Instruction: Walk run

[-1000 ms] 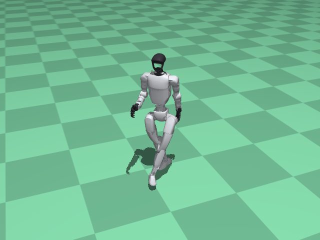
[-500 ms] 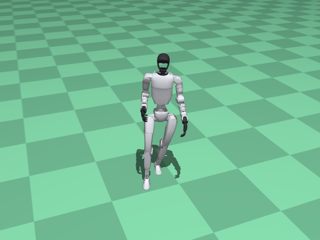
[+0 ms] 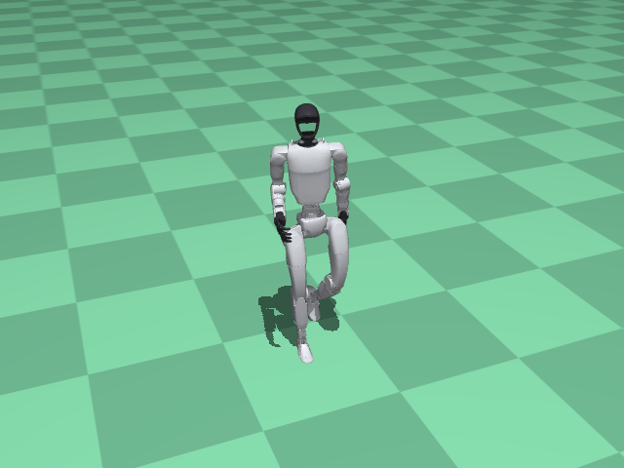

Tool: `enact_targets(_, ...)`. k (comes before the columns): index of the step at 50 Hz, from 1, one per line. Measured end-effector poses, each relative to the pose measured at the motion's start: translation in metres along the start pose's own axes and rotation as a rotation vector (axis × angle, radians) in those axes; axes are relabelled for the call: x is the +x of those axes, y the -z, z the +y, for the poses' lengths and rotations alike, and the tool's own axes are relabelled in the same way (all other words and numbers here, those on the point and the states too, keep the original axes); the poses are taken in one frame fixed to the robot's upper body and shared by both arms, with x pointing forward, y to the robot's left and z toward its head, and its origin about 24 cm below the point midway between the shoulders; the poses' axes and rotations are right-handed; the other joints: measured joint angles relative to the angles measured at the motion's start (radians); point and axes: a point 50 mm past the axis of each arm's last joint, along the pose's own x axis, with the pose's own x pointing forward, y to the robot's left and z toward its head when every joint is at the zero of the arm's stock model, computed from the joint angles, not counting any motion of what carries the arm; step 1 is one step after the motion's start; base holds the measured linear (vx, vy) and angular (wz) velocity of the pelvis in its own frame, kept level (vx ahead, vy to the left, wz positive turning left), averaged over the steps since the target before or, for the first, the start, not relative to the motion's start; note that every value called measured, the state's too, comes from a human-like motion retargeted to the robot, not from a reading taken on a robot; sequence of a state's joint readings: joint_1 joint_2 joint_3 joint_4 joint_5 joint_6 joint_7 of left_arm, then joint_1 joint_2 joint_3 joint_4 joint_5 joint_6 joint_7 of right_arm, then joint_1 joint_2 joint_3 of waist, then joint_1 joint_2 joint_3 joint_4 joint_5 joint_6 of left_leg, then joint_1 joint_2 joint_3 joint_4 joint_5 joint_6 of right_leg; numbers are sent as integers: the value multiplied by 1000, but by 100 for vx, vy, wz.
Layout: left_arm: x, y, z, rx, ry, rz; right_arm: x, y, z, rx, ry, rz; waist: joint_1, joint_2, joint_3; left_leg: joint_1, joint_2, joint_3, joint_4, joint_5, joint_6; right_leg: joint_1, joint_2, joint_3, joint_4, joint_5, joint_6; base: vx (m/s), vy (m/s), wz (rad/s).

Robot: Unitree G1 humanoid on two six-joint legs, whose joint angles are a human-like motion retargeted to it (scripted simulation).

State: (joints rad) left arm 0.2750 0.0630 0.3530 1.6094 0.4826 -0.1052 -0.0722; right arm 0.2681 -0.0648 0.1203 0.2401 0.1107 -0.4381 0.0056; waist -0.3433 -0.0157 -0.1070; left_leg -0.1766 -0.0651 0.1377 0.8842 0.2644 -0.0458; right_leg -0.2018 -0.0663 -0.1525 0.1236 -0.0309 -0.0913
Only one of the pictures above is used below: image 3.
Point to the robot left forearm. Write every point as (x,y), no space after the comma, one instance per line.
(342,201)

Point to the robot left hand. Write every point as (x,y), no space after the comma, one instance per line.
(343,216)

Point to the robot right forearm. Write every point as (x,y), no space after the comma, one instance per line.
(278,202)

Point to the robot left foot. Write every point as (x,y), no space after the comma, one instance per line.
(313,308)

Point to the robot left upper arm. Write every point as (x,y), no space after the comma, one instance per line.
(339,155)

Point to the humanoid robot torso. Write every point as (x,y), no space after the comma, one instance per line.
(310,181)

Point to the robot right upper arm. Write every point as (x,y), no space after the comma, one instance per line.
(277,161)

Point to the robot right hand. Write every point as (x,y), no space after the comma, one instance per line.
(280,222)

